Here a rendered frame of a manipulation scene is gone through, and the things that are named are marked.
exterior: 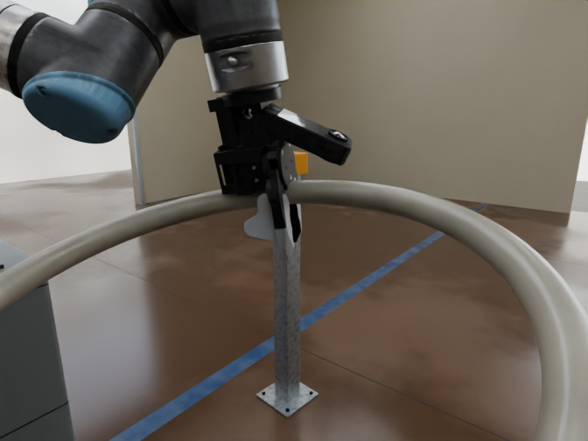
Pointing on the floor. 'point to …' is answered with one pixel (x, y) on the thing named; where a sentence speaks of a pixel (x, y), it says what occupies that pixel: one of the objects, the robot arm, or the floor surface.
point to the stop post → (288, 327)
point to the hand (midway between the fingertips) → (295, 241)
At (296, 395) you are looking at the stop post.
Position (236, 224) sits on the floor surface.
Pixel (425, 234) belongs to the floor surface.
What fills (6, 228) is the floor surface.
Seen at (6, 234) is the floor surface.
